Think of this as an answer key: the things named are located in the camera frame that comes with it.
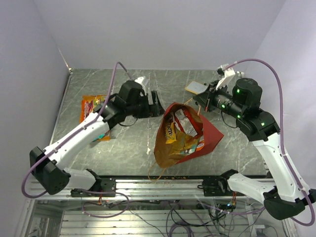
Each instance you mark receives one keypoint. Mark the gold brown snack packet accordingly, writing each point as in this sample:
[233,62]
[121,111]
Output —
[183,141]

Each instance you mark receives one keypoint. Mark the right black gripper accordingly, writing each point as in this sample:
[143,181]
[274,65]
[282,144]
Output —
[206,99]

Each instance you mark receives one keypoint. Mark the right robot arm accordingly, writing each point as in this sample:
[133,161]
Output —
[283,199]

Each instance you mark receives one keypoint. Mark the yellow candy packet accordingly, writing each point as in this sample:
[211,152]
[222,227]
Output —
[170,133]

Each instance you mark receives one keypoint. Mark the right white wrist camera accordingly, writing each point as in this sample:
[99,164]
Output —
[226,76]

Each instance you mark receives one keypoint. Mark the red paper bag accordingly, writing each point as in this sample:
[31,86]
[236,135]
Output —
[210,134]

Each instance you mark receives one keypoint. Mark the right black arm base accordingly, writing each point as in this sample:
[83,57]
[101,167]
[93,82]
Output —
[213,186]

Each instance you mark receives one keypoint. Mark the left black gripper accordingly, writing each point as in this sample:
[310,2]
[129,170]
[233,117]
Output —
[155,109]

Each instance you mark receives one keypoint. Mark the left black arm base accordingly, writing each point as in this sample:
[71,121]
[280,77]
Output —
[105,184]

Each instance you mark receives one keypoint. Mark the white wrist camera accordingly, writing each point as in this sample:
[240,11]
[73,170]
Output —
[226,76]
[143,81]

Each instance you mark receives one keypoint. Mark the red yellow snack packet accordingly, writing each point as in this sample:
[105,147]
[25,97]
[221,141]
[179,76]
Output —
[88,103]

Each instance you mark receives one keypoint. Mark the aluminium frame rail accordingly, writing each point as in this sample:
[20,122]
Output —
[142,190]

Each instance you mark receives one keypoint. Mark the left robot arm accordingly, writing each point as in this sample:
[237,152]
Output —
[50,165]

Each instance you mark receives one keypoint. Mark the teal snack packet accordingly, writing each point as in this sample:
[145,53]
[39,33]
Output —
[100,137]

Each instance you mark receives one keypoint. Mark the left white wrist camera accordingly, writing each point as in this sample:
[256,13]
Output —
[143,81]

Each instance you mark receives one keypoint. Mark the orange snack packet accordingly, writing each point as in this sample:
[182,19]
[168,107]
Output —
[194,148]

